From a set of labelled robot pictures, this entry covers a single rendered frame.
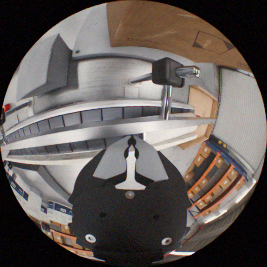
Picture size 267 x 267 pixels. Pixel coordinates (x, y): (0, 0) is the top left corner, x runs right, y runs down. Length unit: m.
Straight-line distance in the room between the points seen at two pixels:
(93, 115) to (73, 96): 0.08
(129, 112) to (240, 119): 3.69
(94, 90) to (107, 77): 0.04
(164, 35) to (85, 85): 0.19
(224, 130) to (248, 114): 1.36
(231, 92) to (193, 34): 3.83
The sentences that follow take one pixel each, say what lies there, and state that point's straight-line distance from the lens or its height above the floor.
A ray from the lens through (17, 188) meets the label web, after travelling 0.75.
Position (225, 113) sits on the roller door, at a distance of 3.76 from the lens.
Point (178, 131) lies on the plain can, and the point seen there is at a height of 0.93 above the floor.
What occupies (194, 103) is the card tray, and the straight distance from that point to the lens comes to 0.39.
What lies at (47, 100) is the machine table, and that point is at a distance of 0.25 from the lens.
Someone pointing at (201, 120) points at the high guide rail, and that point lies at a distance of 0.17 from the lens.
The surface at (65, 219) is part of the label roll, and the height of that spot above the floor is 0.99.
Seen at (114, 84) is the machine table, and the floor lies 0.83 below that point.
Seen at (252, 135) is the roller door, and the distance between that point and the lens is 3.82.
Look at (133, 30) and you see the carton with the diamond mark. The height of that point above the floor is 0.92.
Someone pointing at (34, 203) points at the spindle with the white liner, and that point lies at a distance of 0.56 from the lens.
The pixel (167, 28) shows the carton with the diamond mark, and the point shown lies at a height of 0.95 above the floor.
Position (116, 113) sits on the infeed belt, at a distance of 0.16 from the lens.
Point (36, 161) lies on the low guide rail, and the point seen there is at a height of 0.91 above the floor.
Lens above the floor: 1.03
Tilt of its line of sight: 56 degrees down
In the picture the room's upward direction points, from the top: 143 degrees clockwise
